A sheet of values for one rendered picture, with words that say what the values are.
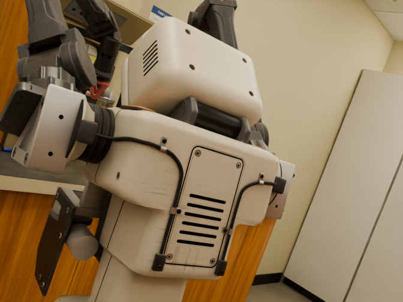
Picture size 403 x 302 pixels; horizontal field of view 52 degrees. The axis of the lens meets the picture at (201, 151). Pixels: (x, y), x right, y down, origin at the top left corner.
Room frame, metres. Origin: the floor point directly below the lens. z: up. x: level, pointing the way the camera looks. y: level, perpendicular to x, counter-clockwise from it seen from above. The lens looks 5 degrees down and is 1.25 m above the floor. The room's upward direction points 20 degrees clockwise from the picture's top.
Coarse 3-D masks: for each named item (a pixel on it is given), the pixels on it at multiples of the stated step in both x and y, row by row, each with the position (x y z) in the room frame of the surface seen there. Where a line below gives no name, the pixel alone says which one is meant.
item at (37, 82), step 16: (32, 80) 0.59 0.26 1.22; (48, 80) 0.57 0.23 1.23; (64, 80) 0.58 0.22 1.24; (16, 96) 0.52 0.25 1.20; (32, 96) 0.53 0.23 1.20; (16, 112) 0.54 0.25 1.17; (32, 112) 0.55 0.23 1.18; (96, 112) 0.58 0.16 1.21; (0, 128) 0.56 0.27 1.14; (16, 128) 0.56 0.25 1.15
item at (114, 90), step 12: (72, 24) 1.32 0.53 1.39; (84, 36) 1.33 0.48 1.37; (96, 48) 1.34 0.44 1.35; (120, 48) 1.36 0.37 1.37; (132, 48) 1.37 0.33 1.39; (120, 60) 1.36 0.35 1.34; (120, 72) 1.37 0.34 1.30; (120, 84) 1.37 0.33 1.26; (108, 96) 1.36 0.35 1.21; (120, 96) 1.37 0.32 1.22
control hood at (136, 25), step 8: (64, 0) 1.28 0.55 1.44; (72, 0) 1.29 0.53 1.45; (104, 0) 1.32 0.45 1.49; (112, 0) 1.33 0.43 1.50; (64, 8) 1.30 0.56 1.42; (112, 8) 1.36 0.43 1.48; (120, 8) 1.37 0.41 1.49; (128, 8) 1.38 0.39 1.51; (72, 16) 1.34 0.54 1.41; (128, 16) 1.40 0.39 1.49; (136, 16) 1.41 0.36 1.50; (144, 16) 1.44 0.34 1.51; (128, 24) 1.43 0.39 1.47; (136, 24) 1.44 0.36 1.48; (144, 24) 1.45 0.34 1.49; (152, 24) 1.47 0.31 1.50; (128, 32) 1.47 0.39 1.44; (136, 32) 1.48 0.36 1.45; (144, 32) 1.49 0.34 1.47; (128, 40) 1.50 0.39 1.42; (136, 40) 1.51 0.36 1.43
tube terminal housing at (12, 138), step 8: (120, 0) 1.48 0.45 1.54; (128, 0) 1.50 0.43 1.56; (136, 0) 1.53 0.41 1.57; (136, 8) 1.54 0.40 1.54; (64, 16) 1.35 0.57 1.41; (80, 24) 1.40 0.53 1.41; (8, 136) 1.31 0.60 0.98; (16, 136) 1.33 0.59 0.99; (0, 144) 1.33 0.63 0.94; (8, 144) 1.32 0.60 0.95
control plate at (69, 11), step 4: (72, 4) 1.30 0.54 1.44; (76, 4) 1.30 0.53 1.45; (68, 8) 1.31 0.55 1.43; (72, 8) 1.31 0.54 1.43; (76, 8) 1.32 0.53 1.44; (80, 8) 1.32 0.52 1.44; (68, 12) 1.32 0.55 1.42; (72, 12) 1.32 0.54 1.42; (76, 12) 1.33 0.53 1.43; (112, 12) 1.37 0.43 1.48; (76, 16) 1.34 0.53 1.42; (80, 16) 1.35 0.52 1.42; (116, 16) 1.39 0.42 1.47; (120, 16) 1.39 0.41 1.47; (116, 20) 1.40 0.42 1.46; (120, 20) 1.41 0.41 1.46; (124, 20) 1.41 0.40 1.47; (120, 24) 1.42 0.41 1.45
